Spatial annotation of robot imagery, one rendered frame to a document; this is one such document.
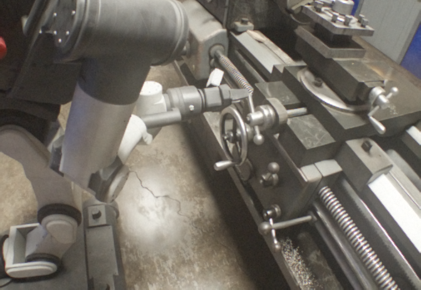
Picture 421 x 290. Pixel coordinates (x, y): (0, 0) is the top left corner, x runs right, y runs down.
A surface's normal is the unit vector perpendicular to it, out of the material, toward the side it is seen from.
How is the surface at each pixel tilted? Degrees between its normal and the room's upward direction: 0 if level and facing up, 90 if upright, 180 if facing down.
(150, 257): 0
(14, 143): 90
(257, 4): 90
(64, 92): 110
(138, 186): 0
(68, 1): 67
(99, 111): 82
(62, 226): 90
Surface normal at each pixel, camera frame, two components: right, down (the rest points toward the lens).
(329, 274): 0.11, -0.73
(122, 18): 0.75, 0.23
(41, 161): 0.29, 0.67
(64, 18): -0.65, 0.07
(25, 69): 0.40, 0.85
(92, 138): 0.14, 0.57
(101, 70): -0.16, 0.44
